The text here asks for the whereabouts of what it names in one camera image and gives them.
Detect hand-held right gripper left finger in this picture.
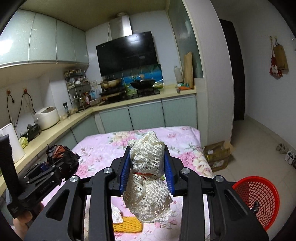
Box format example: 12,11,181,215
24,146,132,241

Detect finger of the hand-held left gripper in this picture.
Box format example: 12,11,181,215
38,160,62,176

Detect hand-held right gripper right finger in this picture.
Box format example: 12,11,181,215
163,146,270,241

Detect brown black plastic bag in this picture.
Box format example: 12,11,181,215
46,145,80,181

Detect white mesh cloth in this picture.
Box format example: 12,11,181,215
122,130,176,224

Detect yellow foam fruit net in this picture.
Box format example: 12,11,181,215
113,215,142,233

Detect red plastic basket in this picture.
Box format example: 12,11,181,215
231,176,280,231

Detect person's left hand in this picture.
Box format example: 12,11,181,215
13,202,44,240

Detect pink floral blanket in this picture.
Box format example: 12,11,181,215
42,126,213,241

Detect small black appliance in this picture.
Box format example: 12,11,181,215
20,124,42,141

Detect white electric kettle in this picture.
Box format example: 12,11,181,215
0,123,26,164

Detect white crumpled tissue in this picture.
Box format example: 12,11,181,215
112,204,125,224

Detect white rice cooker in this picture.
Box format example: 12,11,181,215
33,106,60,131

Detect cardboard box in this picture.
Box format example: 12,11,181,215
203,140,235,173

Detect kitchen counter with cabinets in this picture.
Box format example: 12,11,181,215
0,88,197,193

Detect black induction cooker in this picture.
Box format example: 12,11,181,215
99,90,126,99

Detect black gas stove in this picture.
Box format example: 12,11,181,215
136,88,160,96

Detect metal spice rack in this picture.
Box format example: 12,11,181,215
64,70,92,112

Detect black wok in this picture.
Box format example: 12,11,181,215
130,79,156,90

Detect golden cooking pot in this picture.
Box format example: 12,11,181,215
100,79,122,90

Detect white plastic jug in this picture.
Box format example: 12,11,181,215
174,65,184,84

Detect wooden cutting board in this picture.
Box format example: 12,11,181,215
184,51,193,88

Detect black range hood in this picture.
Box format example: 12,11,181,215
96,13,159,77

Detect dark wooden door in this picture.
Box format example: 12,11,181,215
219,19,245,122

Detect pale green upper cabinets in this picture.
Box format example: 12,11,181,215
0,9,89,69

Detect frosted glass panel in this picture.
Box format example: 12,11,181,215
168,0,204,79

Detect red hanging bag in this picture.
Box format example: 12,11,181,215
269,37,284,78

